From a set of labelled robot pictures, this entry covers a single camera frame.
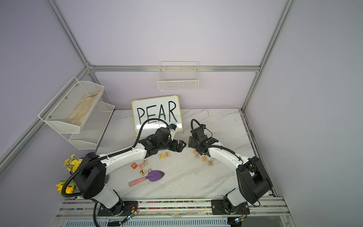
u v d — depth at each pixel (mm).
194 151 933
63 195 400
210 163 894
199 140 675
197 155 927
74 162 636
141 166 881
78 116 754
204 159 905
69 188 586
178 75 954
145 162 891
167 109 1014
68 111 778
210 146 595
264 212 735
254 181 434
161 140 666
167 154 930
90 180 436
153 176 827
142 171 857
